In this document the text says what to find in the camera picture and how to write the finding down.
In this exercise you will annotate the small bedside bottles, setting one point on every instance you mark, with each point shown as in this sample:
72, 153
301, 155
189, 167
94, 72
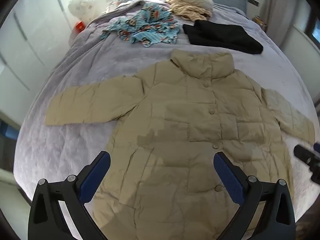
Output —
260, 21

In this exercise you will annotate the blue cartoon print pajamas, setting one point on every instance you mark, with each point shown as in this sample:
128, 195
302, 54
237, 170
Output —
147, 25

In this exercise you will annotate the red gift box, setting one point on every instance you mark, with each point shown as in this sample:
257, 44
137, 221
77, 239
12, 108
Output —
80, 26

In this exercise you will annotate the black wall switch panel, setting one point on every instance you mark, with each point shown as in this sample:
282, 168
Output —
253, 1

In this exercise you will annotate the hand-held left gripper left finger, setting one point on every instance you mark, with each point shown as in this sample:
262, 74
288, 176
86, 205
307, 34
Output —
96, 177

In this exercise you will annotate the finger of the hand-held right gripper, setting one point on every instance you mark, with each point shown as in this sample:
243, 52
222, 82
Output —
317, 147
302, 153

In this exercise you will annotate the white wardrobe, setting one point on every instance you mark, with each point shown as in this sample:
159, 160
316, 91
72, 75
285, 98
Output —
27, 40

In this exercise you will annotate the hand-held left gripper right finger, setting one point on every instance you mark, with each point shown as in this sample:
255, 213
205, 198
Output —
228, 177

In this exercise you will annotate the beige striped fleece blanket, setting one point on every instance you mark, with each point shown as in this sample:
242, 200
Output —
187, 11

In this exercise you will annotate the beige curtain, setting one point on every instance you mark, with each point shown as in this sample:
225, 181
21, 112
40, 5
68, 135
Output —
280, 7

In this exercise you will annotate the black folded garment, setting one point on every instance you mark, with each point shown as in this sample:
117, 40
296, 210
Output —
222, 36

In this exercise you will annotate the beige puffer jacket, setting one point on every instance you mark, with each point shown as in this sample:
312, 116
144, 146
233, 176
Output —
190, 135

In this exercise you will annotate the lavender fleece bed blanket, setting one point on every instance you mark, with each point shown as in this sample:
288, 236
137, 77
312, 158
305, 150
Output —
82, 62

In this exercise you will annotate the white covered standing fan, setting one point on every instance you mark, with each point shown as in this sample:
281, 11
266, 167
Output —
82, 3

